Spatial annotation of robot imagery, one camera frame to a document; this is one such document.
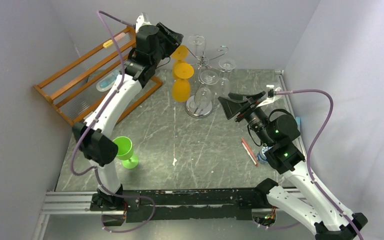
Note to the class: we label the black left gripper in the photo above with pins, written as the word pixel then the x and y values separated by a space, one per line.
pixel 173 39

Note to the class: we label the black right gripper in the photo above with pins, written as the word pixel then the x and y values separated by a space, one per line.
pixel 246 109

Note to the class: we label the orange plastic goblet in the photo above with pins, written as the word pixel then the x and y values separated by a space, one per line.
pixel 179 56
pixel 181 88

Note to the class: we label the small clear wine glass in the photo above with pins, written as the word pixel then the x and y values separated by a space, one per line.
pixel 198 47

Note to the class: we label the orange plastic goblet front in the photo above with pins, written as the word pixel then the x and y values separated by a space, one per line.
pixel 181 88

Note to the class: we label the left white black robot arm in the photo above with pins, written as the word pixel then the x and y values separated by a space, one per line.
pixel 153 44

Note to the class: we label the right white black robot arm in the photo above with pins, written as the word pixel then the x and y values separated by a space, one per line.
pixel 321 213

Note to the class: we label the orange wooden shelf rack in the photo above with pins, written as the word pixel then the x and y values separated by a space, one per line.
pixel 72 92

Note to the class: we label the red pencil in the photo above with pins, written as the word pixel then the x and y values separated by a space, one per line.
pixel 249 151

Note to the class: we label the blue white blister pack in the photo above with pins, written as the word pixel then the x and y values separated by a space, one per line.
pixel 107 81

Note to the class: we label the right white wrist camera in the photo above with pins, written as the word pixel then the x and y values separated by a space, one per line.
pixel 271 95

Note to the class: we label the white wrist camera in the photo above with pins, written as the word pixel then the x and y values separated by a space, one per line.
pixel 271 95
pixel 142 20

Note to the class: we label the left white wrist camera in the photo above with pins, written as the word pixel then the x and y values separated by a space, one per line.
pixel 142 20

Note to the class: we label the chrome wire wine glass rack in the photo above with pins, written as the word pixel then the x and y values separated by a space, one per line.
pixel 210 63

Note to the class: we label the light blue wall clip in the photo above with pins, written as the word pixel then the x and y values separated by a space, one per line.
pixel 298 121

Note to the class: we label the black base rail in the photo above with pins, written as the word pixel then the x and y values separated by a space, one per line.
pixel 184 204

